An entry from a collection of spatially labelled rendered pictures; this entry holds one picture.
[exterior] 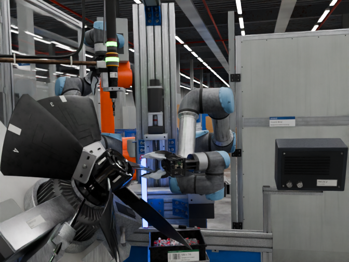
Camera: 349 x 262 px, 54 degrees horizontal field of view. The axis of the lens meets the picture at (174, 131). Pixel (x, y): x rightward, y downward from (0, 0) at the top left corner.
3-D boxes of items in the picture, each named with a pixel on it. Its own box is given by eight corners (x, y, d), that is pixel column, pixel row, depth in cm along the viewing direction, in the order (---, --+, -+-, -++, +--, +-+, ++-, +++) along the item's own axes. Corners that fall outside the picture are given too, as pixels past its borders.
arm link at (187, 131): (175, 84, 155) (166, 190, 135) (199, 83, 153) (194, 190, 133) (179, 97, 165) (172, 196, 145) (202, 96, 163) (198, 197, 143)
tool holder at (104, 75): (99, 90, 110) (98, 60, 110) (94, 91, 117) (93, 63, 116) (125, 90, 114) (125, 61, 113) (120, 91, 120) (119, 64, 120)
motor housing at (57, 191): (64, 259, 100) (95, 232, 97) (15, 198, 101) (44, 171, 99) (96, 232, 122) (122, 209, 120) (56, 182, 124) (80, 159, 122)
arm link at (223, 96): (210, 138, 200) (199, 82, 153) (236, 138, 197) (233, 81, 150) (210, 156, 194) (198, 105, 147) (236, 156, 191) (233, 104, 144)
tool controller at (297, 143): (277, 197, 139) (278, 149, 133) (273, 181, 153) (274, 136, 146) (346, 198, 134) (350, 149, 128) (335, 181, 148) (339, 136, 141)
